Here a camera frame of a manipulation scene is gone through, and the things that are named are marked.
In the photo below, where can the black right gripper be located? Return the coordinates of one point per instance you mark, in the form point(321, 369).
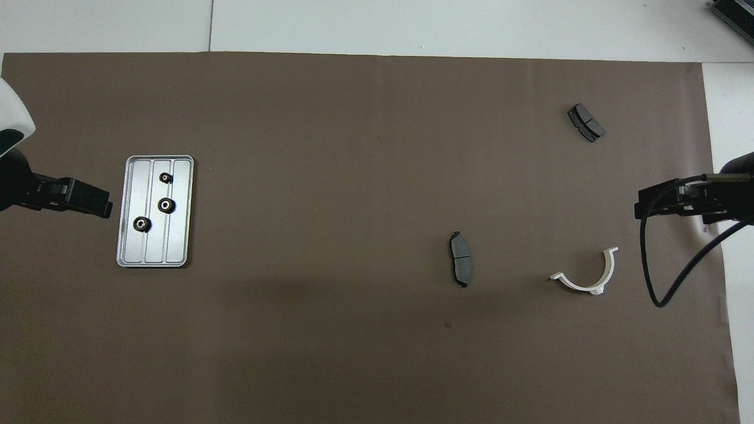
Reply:
point(730, 200)

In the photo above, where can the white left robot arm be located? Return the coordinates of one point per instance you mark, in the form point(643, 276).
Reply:
point(15, 118)

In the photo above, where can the grey brake pad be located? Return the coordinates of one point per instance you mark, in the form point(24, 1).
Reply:
point(586, 122)
point(462, 262)

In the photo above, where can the dark ribbed equipment case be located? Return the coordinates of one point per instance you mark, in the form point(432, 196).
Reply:
point(736, 17)

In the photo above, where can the white semicircular pipe clamp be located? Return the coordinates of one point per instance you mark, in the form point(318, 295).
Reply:
point(608, 271)

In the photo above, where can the silver metal tray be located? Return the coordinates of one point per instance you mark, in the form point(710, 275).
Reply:
point(179, 235)

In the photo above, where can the small black bearing gear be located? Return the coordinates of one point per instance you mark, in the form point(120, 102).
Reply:
point(166, 178)

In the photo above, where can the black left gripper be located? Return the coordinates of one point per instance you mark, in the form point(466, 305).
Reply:
point(23, 188)

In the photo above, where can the brown table mat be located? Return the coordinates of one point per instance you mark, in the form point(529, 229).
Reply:
point(294, 324)

